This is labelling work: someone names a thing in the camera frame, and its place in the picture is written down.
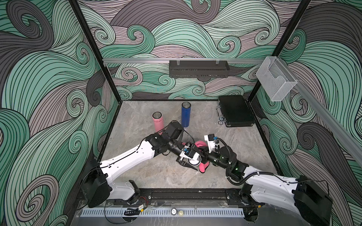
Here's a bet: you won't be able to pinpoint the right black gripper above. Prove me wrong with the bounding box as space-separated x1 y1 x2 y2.
194 146 230 171

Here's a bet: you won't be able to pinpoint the pink microfiber cloth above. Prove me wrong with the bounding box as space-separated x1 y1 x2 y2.
195 141 210 173

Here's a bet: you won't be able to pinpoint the blue thermos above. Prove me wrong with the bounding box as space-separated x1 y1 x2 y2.
182 102 191 128

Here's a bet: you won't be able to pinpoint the gold thermos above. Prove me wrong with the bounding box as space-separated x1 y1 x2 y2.
187 153 201 167

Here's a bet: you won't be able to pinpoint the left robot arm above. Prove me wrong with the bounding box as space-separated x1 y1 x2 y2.
81 121 206 208

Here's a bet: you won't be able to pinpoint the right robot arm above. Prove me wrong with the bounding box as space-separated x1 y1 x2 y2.
199 145 333 226

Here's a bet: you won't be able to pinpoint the pink thermos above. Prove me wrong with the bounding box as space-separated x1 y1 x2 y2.
152 112 164 132

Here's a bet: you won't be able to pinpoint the metal rings on case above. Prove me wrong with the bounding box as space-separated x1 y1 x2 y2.
216 105 226 125

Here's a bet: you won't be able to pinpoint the black case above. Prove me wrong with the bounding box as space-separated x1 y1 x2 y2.
218 95 255 128

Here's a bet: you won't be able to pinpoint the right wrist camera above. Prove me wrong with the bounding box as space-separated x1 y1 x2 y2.
204 134 220 153

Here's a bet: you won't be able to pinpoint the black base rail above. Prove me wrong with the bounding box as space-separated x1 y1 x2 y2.
76 188 283 206

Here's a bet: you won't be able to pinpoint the black wall shelf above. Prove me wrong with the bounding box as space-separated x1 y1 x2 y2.
169 60 230 81

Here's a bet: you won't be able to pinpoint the clear plastic wall holder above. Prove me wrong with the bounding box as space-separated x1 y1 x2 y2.
256 56 298 102

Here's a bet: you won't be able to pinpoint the white slotted cable duct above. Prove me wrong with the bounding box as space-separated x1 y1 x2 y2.
80 207 245 218

